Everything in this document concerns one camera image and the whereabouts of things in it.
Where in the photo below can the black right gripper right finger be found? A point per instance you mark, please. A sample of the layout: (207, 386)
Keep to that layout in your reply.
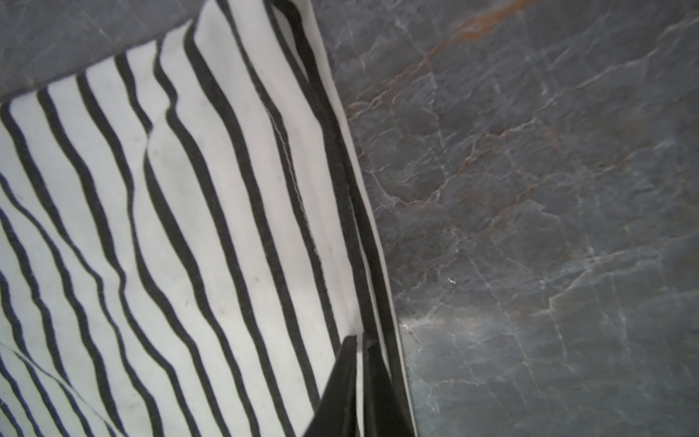
(382, 414)

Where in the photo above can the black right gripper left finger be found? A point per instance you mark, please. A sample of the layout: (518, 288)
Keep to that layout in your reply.
(336, 413)

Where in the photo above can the black white striped tank top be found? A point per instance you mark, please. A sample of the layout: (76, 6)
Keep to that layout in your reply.
(186, 239)

